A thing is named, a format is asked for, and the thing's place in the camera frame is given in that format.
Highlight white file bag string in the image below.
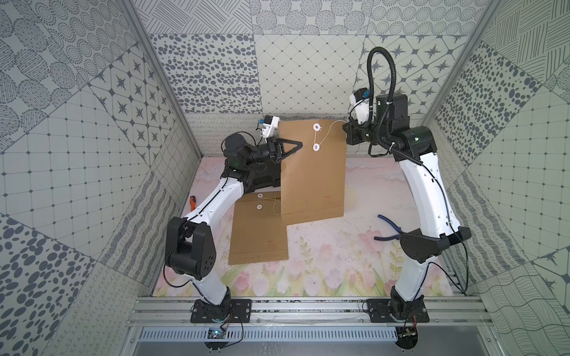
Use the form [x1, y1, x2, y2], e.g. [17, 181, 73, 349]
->
[314, 119, 347, 150]

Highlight brown kraft file bag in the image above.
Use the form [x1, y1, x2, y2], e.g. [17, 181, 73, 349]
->
[279, 120, 347, 225]
[229, 191, 289, 266]

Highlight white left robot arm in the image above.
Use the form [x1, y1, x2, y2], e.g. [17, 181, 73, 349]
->
[163, 131, 303, 315]

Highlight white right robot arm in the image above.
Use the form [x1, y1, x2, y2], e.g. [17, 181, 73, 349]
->
[343, 88, 471, 316]

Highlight black plastic tool case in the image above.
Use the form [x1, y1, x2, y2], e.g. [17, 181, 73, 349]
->
[244, 160, 281, 194]

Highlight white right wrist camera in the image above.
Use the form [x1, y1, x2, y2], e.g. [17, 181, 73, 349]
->
[349, 88, 370, 125]

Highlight orange handled screwdriver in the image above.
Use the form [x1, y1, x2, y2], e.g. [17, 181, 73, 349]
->
[189, 196, 197, 212]

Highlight blue handled pliers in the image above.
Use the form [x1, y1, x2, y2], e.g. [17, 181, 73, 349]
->
[373, 214, 407, 243]

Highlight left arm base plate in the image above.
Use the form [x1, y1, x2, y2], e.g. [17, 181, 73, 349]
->
[191, 298, 252, 324]

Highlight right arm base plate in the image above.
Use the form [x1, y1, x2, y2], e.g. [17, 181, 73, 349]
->
[364, 296, 430, 323]

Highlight aluminium mounting rail frame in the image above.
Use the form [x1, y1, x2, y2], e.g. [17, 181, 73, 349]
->
[126, 287, 492, 327]

